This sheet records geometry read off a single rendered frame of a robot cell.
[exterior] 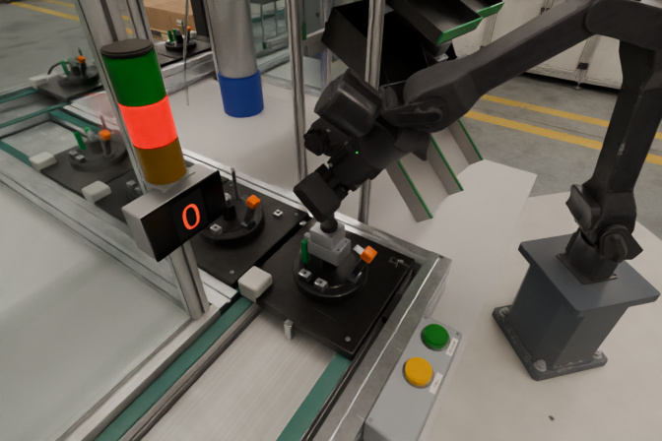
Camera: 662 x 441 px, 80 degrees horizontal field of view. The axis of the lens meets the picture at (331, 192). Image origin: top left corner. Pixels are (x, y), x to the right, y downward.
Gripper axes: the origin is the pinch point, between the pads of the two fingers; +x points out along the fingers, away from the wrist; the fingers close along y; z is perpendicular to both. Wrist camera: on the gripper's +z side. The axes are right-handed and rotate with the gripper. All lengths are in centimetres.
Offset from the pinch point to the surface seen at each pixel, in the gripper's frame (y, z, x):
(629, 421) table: -8, -60, -12
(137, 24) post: -43, 80, 69
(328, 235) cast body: 1.8, -6.9, 5.4
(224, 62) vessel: -54, 52, 60
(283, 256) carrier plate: 1.4, -6.3, 21.3
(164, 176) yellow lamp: 20.4, 13.7, -1.3
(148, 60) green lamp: 18.6, 22.1, -11.6
